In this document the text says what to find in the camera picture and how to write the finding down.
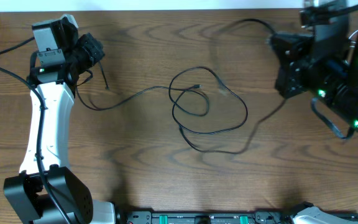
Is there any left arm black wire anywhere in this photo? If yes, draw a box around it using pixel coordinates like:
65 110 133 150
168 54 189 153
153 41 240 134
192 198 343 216
0 37 74 224

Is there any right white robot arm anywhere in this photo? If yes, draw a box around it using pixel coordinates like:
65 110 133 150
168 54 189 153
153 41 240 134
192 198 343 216
269 1 358 139

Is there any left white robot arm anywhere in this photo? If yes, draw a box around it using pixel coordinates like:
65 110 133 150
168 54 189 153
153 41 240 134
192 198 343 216
3 14 116 223

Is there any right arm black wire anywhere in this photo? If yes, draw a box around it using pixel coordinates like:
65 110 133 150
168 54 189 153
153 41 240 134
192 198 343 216
310 0 358 141

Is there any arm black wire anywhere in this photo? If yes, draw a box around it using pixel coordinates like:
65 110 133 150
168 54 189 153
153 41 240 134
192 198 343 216
0 37 74 224
310 0 358 141

